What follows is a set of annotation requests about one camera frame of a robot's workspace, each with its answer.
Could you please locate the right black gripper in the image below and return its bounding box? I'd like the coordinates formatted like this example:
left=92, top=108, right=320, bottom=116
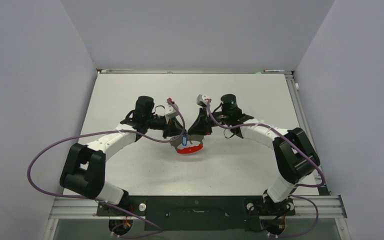
left=187, top=106, right=230, bottom=136

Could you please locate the metal key holder red handle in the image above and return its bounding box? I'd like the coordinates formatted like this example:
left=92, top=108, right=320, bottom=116
left=170, top=134, right=204, bottom=155

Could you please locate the blue key tag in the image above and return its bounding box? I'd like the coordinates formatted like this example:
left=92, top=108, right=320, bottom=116
left=181, top=135, right=189, bottom=147

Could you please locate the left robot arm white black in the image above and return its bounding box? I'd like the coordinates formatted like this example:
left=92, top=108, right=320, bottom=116
left=59, top=96, right=186, bottom=215

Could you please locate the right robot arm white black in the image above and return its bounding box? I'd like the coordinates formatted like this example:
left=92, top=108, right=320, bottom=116
left=187, top=94, right=321, bottom=214

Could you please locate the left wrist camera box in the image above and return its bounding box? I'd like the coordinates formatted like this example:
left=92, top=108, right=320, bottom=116
left=164, top=97, right=179, bottom=119

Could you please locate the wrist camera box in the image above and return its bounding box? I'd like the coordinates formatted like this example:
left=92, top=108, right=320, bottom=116
left=164, top=97, right=179, bottom=119
left=196, top=94, right=211, bottom=108

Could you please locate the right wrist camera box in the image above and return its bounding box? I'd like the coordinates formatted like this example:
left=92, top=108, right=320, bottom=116
left=196, top=94, right=211, bottom=108

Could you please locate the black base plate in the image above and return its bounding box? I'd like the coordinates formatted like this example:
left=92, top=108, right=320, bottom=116
left=96, top=195, right=296, bottom=234

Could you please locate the back aluminium rail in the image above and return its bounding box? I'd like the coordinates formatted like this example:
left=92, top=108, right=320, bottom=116
left=97, top=69, right=294, bottom=75

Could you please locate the aluminium rail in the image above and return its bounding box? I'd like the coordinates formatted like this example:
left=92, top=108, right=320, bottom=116
left=48, top=195, right=348, bottom=220
left=97, top=69, right=294, bottom=75
left=284, top=71, right=330, bottom=196

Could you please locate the right aluminium rail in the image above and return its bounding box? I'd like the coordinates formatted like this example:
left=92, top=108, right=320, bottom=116
left=284, top=71, right=330, bottom=196

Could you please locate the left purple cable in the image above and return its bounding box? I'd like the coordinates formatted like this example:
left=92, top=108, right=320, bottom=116
left=26, top=97, right=187, bottom=239

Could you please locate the front aluminium rail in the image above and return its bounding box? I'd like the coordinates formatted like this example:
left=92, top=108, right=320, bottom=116
left=48, top=195, right=348, bottom=220

